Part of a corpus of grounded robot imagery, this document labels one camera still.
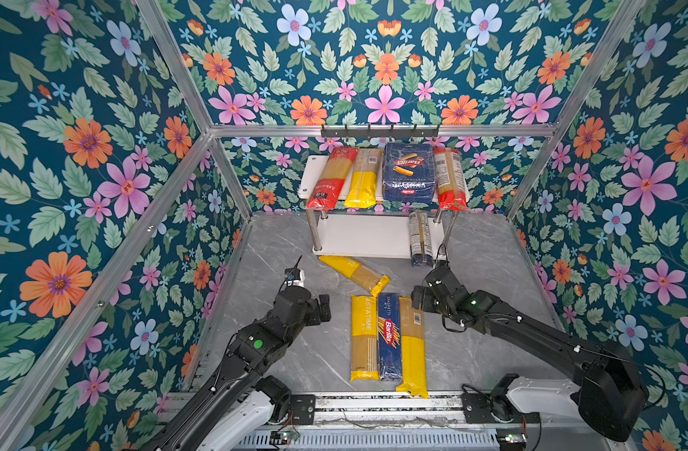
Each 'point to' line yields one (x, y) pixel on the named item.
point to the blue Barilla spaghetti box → (390, 347)
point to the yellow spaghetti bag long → (413, 349)
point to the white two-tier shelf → (369, 236)
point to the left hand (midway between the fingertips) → (320, 294)
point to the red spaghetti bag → (332, 178)
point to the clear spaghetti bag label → (420, 240)
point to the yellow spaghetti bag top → (363, 275)
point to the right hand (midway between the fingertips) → (422, 295)
